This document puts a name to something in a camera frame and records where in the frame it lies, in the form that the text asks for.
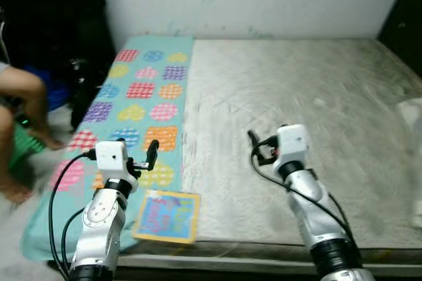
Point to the teal blanket with colourful shapes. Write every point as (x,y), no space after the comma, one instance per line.
(142,96)

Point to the black bag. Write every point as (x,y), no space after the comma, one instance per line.
(89,90)

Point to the blue plastic container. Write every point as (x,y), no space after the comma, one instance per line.
(53,93)

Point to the dark bed base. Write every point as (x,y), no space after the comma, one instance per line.
(231,269)

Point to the green plastic stool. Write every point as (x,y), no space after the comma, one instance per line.
(26,146)

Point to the white quilted mattress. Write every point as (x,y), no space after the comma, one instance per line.
(297,116)

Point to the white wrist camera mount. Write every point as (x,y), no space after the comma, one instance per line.
(112,159)
(292,142)

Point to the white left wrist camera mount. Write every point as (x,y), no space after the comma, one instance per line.
(112,159)

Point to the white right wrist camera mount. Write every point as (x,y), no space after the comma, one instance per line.
(292,142)

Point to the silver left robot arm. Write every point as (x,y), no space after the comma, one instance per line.
(99,228)

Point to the white pillow with tree print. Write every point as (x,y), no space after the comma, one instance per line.
(414,113)

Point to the blue children's board book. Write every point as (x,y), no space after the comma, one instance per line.
(166,216)

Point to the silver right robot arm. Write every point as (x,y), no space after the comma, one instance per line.
(320,215)

